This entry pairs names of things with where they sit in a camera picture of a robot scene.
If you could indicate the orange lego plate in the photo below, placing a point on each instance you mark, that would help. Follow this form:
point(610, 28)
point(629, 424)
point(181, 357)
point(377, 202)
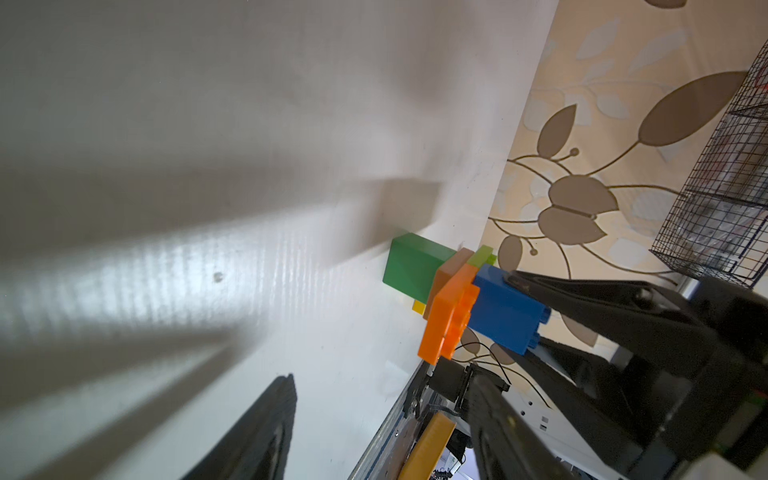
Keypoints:
point(449, 315)

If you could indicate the lime green lego plate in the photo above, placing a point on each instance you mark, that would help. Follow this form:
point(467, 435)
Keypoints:
point(483, 256)

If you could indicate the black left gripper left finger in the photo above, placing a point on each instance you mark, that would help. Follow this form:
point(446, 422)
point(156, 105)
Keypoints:
point(257, 445)

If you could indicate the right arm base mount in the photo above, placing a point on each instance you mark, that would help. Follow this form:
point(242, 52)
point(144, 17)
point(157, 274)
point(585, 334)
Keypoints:
point(449, 379)

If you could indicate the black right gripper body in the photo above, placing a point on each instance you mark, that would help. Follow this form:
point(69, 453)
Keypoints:
point(722, 407)

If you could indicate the blue lego brick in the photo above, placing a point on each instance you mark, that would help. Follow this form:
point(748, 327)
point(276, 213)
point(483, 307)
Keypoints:
point(505, 315)

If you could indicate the green lego cube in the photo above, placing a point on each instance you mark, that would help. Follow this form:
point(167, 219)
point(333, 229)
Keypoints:
point(412, 264)

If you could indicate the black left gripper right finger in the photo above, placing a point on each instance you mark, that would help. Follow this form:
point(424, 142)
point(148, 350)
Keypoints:
point(505, 446)

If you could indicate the yellow lego brick right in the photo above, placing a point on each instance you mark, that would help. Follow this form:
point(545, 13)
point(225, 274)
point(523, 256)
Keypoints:
point(419, 307)

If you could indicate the side wall wire basket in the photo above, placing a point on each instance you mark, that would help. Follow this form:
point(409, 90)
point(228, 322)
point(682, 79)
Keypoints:
point(717, 226)

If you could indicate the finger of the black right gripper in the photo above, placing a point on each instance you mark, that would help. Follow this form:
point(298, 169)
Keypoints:
point(586, 389)
point(643, 317)

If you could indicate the brown orange lego stack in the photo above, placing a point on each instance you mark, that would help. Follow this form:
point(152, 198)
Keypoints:
point(445, 273)

